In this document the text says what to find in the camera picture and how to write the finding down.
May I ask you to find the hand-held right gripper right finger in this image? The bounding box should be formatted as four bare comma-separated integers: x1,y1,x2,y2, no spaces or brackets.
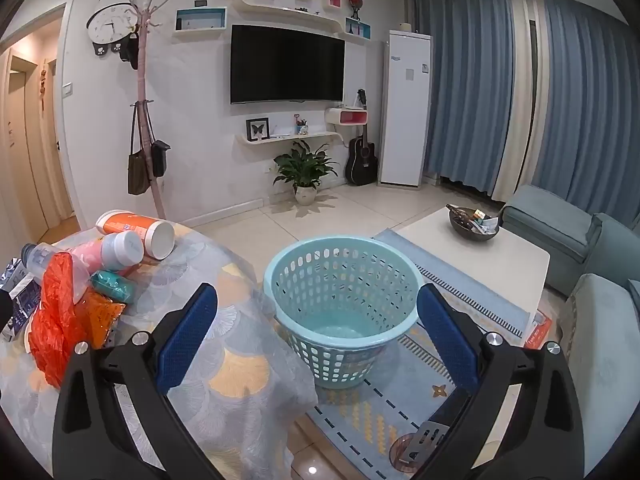
416,282,586,480

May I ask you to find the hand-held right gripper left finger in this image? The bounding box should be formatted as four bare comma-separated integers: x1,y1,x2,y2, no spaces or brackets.
52,282,226,480

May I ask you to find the teal round container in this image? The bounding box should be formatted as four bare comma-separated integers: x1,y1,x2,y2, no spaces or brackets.
90,270,136,305

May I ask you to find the light blue plastic basket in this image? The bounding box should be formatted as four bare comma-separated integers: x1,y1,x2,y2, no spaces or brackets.
263,236,422,390

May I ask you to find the pink bottle with white cap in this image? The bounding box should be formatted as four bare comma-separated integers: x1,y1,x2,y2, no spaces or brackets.
75,232,146,273

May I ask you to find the orange canister with white cap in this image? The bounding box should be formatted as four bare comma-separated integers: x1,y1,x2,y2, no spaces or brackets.
95,210,176,261

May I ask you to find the red plastic bag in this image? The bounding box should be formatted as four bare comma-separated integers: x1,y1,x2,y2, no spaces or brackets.
28,251,83,388

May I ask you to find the clear plastic bottle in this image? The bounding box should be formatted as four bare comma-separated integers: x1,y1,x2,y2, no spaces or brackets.
20,242,91,306

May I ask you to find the patterned grey tablecloth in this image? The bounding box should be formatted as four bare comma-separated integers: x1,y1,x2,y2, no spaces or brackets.
0,220,321,480

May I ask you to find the white coffee table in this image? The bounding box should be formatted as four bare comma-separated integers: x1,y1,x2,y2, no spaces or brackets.
395,206,551,346

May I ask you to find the orange snack bag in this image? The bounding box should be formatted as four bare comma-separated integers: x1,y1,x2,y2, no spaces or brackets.
75,287,127,348

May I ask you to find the dark bowl with items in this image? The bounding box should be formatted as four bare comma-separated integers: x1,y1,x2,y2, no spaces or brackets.
447,203,501,242

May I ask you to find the teal fabric sofa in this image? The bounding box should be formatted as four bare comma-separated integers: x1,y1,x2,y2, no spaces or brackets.
500,184,640,480

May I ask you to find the brown hanging bag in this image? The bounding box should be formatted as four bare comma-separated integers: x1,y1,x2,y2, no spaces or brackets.
127,102,152,196

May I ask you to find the black hanging bag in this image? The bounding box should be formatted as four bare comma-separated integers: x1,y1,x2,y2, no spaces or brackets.
150,140,172,178

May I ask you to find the black acoustic guitar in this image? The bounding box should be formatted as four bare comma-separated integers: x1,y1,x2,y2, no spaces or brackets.
345,122,379,187

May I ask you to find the potted green plant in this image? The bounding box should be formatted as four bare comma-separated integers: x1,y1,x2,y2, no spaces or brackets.
272,140,338,205

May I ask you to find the framed butterfly picture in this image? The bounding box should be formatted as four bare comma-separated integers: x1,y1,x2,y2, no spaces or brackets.
245,117,270,142

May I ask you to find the white refrigerator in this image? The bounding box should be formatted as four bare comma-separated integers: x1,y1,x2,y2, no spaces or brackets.
378,30,432,188

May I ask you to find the white floating shelf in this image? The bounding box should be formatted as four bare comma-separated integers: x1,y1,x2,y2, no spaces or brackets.
236,131,341,147

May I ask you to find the red and white shelf box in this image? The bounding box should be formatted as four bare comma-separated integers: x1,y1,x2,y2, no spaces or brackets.
325,106,369,127

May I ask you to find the blue curtain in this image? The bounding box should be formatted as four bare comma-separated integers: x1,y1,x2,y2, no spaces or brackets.
530,0,640,231
415,0,516,196

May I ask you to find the beige curtain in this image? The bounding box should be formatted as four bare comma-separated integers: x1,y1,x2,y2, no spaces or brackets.
492,0,548,203

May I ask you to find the pink coat rack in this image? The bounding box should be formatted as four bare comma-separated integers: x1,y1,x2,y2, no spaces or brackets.
122,0,183,221

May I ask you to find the dark hat on rack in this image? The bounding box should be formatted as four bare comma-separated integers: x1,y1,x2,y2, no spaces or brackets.
120,32,141,71

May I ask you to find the white door frame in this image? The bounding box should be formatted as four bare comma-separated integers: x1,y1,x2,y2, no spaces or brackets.
0,2,76,241

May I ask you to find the black wall television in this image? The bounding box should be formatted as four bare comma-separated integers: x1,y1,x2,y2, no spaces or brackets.
230,24,346,106

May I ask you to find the wide blue-edged wall box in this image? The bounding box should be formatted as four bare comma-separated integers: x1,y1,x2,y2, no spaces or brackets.
175,7,228,33

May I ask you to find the small blue-edged wall box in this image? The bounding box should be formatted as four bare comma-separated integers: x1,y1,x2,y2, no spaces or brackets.
345,17,372,40

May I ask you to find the panda wall clock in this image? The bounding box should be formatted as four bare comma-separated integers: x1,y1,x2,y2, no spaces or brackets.
86,0,138,56

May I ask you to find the white curved wall shelf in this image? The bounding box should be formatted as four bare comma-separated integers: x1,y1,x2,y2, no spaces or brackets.
239,0,371,43

